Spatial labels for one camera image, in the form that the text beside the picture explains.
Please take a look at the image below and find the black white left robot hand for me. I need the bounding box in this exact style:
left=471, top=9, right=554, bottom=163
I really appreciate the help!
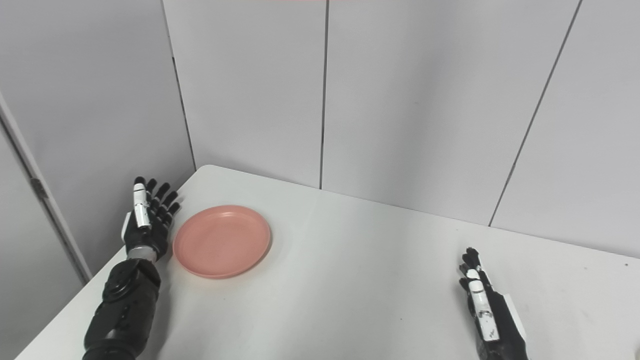
left=121, top=176, right=181, bottom=262

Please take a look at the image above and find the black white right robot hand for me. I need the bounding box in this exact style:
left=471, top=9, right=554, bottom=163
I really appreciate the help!
left=457, top=247, right=529, bottom=360

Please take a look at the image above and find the pink round plate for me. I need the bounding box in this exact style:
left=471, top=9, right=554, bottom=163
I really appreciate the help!
left=172, top=205, right=272, bottom=279

